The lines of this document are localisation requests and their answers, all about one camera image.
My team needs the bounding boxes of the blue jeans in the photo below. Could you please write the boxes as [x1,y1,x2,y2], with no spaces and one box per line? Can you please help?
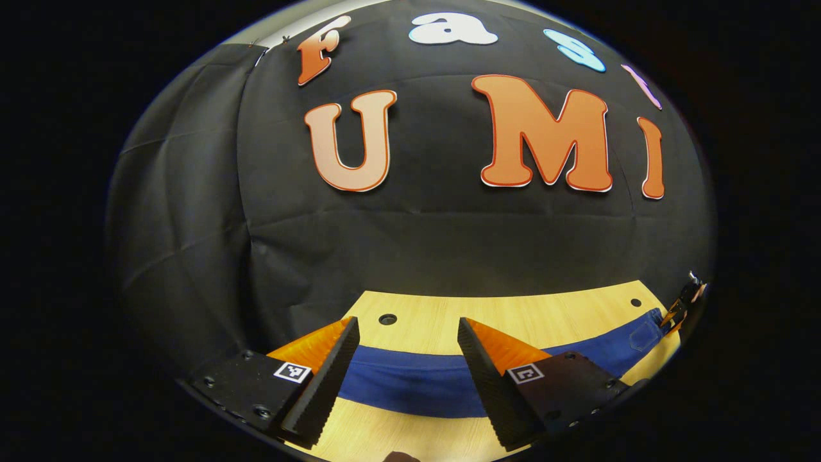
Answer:
[337,308,668,419]

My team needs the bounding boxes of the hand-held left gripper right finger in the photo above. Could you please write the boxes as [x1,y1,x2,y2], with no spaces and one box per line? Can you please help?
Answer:
[457,317,632,452]

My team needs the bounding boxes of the black backdrop cloth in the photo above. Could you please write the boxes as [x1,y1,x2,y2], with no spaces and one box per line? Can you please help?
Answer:
[106,0,718,386]

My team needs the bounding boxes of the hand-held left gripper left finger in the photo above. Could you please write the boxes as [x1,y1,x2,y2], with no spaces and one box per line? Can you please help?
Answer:
[191,316,360,450]

